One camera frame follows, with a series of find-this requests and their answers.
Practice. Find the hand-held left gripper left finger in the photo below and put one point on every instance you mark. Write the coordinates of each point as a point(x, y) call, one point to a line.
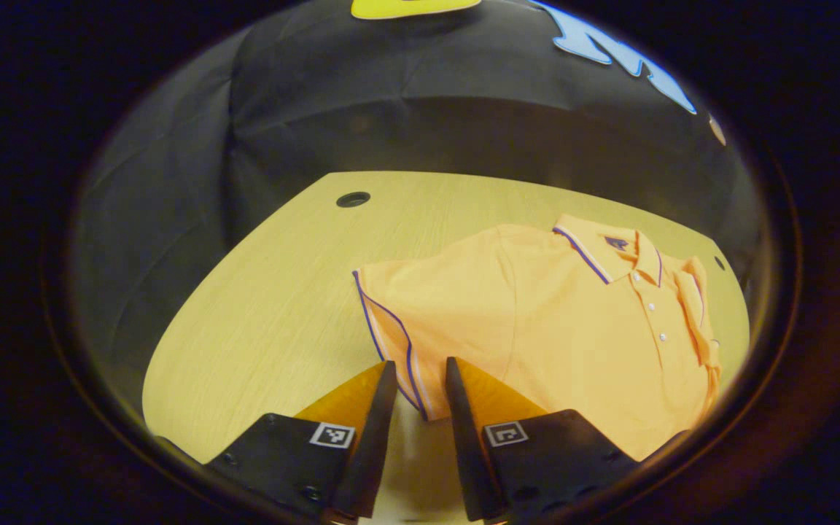
point(372, 437)

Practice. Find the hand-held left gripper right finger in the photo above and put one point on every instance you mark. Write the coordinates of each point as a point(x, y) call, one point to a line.
point(467, 452)

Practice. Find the orange T-shirt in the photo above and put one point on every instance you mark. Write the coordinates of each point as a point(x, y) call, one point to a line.
point(551, 328)

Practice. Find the black backdrop cloth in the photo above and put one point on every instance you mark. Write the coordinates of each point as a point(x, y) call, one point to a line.
point(427, 131)

